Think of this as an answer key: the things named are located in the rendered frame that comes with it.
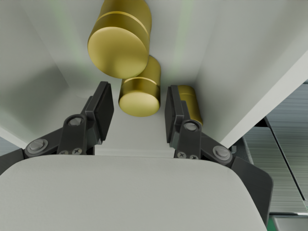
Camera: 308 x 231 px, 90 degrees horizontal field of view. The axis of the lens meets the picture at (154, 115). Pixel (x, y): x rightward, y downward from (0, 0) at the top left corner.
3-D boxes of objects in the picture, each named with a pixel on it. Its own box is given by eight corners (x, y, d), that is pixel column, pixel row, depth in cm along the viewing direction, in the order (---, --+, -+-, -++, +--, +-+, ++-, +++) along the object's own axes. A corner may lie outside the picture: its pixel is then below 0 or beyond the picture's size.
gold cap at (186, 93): (180, 114, 13) (177, 79, 16) (160, 131, 16) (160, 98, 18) (211, 124, 15) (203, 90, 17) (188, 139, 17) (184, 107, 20)
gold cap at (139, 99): (121, 52, 13) (113, 89, 11) (162, 54, 13) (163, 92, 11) (125, 82, 16) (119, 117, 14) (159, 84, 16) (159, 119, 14)
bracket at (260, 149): (202, 158, 22) (211, 216, 18) (232, 125, 14) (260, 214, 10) (227, 159, 22) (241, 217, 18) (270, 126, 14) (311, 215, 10)
